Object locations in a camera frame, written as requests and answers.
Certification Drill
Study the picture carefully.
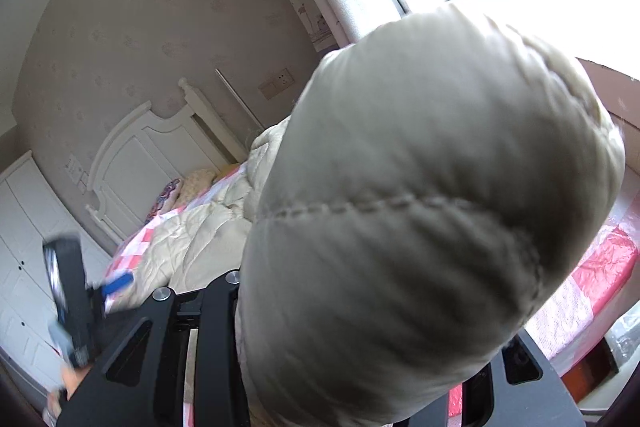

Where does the wall switch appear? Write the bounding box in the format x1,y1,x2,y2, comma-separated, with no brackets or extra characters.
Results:
63,154,91,194

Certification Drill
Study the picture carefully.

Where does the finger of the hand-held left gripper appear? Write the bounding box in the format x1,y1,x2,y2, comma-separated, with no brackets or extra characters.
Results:
101,271,136,297

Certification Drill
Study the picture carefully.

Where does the beige quilted jacket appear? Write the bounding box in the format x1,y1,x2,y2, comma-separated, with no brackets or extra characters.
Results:
150,0,627,427

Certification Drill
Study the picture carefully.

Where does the person's left hand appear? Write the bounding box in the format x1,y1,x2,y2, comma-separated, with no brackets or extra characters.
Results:
47,364,92,410

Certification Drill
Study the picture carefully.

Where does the beige pillow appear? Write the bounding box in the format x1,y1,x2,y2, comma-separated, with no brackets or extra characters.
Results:
177,168,219,208

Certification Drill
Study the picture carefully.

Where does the floral pillow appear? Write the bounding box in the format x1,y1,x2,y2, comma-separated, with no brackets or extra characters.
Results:
144,178,184,224

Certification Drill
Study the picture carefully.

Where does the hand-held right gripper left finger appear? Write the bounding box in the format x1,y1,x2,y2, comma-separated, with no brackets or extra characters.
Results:
54,271,252,427

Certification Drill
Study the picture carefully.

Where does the pink checked bed sheet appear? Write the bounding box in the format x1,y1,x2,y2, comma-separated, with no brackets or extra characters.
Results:
104,161,640,419

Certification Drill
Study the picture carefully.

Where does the white wardrobe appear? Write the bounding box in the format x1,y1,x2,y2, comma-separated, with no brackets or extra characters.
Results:
0,150,114,389

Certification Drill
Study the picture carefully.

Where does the metal rod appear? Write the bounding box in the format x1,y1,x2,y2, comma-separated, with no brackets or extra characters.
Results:
215,68,264,134

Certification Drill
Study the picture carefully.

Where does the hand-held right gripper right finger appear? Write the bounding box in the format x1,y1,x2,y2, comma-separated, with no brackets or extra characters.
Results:
459,326,587,427

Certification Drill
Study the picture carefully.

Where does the white bed headboard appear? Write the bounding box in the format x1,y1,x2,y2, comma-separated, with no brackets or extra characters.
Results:
84,77,252,254

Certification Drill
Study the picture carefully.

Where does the wall socket panel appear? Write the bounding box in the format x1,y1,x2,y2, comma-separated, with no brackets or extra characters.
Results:
257,68,296,100

